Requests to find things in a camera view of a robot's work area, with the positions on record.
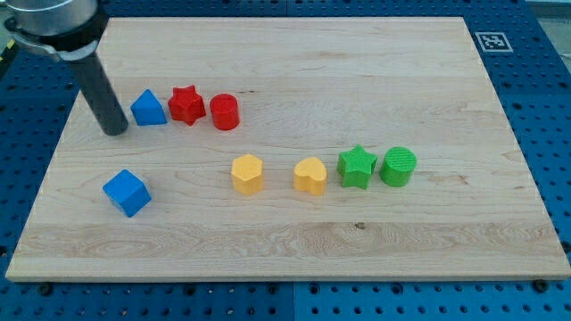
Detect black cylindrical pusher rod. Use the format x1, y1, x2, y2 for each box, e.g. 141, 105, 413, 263
67, 53, 128, 136

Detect blue cube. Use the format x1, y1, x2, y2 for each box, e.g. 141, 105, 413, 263
102, 169, 152, 218

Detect wooden board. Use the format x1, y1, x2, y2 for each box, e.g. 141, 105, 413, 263
6, 17, 570, 282

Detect blue triangular prism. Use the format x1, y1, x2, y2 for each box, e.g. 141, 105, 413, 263
130, 89, 167, 126

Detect red star block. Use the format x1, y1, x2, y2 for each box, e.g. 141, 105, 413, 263
168, 85, 206, 126

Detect red cylinder block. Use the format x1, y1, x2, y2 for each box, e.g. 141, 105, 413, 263
210, 94, 240, 131

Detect yellow hexagon block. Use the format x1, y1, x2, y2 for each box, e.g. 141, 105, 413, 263
231, 154, 264, 195

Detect yellow heart block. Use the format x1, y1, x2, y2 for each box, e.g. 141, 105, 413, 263
294, 157, 327, 196

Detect green star block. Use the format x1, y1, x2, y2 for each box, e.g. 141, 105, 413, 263
336, 144, 377, 190

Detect green cylinder block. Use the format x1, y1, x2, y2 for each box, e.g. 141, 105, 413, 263
379, 146, 417, 187

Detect white fiducial marker tag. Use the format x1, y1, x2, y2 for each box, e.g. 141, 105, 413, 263
475, 31, 513, 53

